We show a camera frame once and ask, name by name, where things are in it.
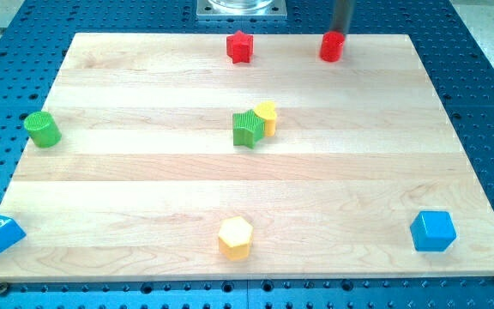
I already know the green cylinder block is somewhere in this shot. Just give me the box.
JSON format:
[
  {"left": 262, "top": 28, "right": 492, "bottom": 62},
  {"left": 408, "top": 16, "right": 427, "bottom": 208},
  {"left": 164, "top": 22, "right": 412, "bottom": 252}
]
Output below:
[{"left": 24, "top": 111, "right": 62, "bottom": 148}]

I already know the yellow hexagon block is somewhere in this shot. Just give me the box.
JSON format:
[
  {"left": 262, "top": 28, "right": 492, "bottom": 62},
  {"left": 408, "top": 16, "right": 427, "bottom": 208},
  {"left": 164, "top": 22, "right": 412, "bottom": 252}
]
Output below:
[{"left": 218, "top": 216, "right": 254, "bottom": 261}]

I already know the yellow heart block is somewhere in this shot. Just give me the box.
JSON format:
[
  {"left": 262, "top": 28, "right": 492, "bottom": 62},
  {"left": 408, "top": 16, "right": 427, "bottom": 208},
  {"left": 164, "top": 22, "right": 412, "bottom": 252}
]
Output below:
[{"left": 254, "top": 101, "right": 277, "bottom": 136}]

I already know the blue cube block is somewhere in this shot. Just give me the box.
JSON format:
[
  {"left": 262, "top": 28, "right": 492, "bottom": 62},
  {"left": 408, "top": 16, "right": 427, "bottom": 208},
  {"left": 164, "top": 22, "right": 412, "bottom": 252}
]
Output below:
[{"left": 410, "top": 210, "right": 457, "bottom": 251}]

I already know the red star block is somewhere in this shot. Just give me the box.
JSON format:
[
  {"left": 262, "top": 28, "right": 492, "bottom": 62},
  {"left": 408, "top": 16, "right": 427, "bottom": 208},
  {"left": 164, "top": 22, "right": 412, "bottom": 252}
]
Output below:
[{"left": 226, "top": 30, "right": 254, "bottom": 64}]

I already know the grey metal pusher rod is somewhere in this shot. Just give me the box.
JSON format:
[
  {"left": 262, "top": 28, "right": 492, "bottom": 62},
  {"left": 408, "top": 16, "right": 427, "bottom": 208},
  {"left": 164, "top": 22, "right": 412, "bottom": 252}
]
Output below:
[{"left": 329, "top": 0, "right": 356, "bottom": 36}]

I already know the green star block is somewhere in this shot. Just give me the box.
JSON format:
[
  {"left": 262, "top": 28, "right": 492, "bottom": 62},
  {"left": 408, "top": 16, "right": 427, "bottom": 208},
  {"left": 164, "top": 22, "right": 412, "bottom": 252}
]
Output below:
[{"left": 232, "top": 110, "right": 265, "bottom": 148}]

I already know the red cylinder block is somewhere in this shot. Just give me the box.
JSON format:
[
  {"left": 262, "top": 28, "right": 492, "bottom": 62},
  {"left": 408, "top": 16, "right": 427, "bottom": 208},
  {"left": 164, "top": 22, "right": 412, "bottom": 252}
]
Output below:
[{"left": 319, "top": 31, "right": 346, "bottom": 63}]

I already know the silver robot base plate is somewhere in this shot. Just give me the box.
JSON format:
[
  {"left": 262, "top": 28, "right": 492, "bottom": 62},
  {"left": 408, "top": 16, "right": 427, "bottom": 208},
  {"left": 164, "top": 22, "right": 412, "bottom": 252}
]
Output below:
[{"left": 196, "top": 0, "right": 287, "bottom": 20}]

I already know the wooden board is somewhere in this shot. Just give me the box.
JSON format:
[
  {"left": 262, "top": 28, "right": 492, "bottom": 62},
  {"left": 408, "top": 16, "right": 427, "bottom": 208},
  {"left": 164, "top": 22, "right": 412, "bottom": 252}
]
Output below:
[{"left": 0, "top": 33, "right": 494, "bottom": 282}]

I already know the blue perforated metal table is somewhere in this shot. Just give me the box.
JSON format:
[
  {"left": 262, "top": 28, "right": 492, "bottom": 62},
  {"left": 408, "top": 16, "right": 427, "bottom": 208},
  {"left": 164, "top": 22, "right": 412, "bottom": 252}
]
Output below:
[{"left": 0, "top": 0, "right": 494, "bottom": 308}]

